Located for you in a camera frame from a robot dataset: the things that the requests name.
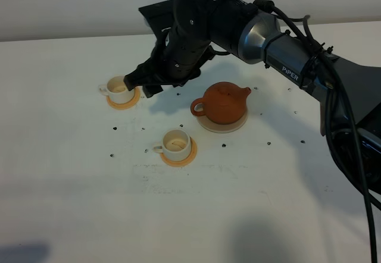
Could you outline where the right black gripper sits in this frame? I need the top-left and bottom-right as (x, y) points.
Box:
(124, 0), (215, 98)

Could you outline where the brown clay teapot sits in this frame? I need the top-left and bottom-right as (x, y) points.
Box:
(190, 82), (251, 125)

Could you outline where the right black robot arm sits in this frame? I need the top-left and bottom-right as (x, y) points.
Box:
(124, 0), (380, 193)

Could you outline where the cream round teapot saucer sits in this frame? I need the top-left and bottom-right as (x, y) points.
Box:
(196, 110), (248, 133)

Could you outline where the far orange round coaster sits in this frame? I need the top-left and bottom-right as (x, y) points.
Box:
(106, 87), (140, 110)

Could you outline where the orange round coaster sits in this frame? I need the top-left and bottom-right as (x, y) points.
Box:
(106, 87), (140, 110)
(160, 138), (198, 167)

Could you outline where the far white teacup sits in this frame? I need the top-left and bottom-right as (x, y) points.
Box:
(98, 76), (135, 104)

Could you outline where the white teacup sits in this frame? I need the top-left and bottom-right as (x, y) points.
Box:
(152, 129), (191, 161)
(98, 76), (135, 104)

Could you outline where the near white teacup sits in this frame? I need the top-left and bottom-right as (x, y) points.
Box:
(152, 129), (191, 161)

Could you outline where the near orange round coaster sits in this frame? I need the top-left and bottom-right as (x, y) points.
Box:
(160, 138), (198, 167)

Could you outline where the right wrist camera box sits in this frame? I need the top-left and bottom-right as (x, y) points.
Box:
(139, 0), (174, 37)

